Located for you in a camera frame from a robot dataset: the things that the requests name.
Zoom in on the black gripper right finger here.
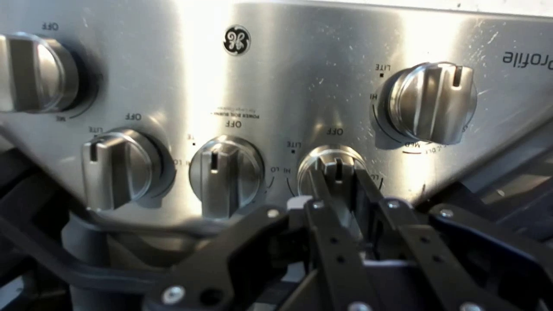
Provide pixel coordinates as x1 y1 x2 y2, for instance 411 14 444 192
351 168 553 311

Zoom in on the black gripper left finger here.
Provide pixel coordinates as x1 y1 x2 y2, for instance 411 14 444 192
140 162 373 311

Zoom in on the silver stove knob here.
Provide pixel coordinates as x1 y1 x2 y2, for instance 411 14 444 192
187 133 266 219
377 59 480 147
0 31 83 116
295 143 373 204
81 126 174 212

